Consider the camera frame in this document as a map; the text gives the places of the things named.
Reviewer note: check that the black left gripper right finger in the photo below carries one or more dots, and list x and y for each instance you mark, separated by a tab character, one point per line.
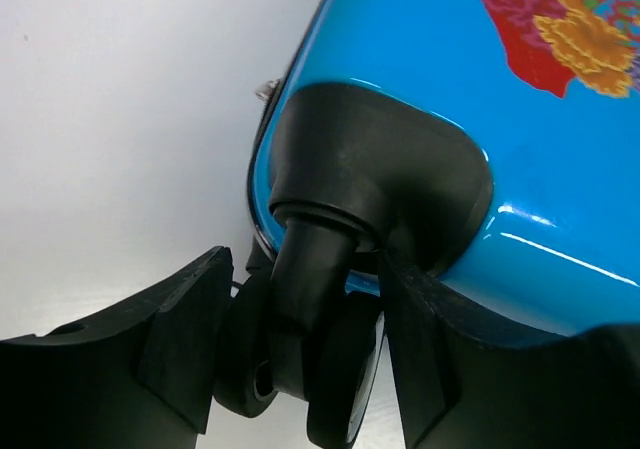
467	377

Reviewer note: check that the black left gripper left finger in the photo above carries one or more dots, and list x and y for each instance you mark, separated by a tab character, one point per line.
137	374

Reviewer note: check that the blue hard-shell suitcase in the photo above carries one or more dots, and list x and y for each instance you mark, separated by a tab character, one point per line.
493	144

